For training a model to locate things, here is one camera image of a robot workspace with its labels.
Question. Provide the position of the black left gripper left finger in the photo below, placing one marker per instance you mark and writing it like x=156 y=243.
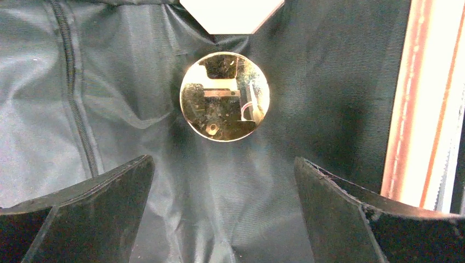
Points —
x=96 y=220

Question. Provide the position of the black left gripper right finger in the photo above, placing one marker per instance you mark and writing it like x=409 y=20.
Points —
x=348 y=223

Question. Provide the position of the pink hard-shell suitcase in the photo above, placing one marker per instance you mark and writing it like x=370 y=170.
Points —
x=87 y=86

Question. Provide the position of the octagonal pink jar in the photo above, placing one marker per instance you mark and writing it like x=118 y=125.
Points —
x=229 y=17

